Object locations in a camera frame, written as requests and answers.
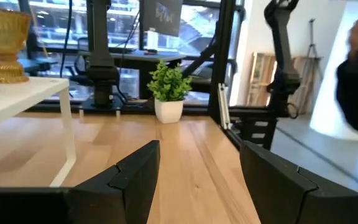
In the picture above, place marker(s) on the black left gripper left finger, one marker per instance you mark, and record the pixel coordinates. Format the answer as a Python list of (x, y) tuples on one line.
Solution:
[(73, 205)]

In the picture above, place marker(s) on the green plant in white pot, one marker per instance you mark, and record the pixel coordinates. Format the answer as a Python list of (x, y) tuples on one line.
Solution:
[(168, 90)]

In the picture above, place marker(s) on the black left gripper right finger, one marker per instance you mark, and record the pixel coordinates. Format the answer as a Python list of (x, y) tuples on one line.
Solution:
[(291, 202)]

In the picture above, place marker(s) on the amber ribbed glass candle holder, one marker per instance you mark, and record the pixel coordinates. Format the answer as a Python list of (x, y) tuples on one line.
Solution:
[(8, 37)]

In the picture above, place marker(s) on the wooden picture frames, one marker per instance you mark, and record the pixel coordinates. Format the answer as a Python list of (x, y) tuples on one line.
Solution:
[(261, 77)]

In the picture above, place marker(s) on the black monitor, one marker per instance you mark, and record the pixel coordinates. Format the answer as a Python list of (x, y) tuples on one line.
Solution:
[(163, 15)]

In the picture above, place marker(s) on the grey tripod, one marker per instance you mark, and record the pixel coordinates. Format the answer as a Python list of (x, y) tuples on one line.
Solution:
[(312, 34)]

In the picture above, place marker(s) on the silver bracket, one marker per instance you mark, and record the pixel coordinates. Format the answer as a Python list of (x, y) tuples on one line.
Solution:
[(224, 105)]

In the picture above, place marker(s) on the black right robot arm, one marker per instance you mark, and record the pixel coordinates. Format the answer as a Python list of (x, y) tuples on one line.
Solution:
[(101, 62)]

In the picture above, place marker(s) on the white perforated metal shelf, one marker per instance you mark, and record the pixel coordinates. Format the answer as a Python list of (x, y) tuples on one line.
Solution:
[(17, 93)]

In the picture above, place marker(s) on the large window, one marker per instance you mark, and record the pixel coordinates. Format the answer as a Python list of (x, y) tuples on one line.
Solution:
[(197, 25)]

